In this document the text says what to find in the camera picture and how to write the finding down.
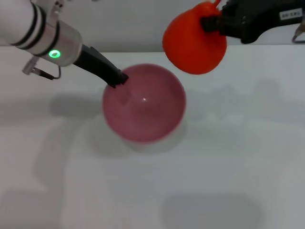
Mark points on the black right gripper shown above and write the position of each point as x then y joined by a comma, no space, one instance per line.
257,21

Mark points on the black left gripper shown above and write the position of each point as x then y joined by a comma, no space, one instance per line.
95,63

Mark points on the orange toy fruit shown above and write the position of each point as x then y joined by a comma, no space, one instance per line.
193,45

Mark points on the pink plastic bowl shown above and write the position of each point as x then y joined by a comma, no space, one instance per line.
145,107

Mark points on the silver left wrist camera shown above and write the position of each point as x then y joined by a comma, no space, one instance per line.
57,6

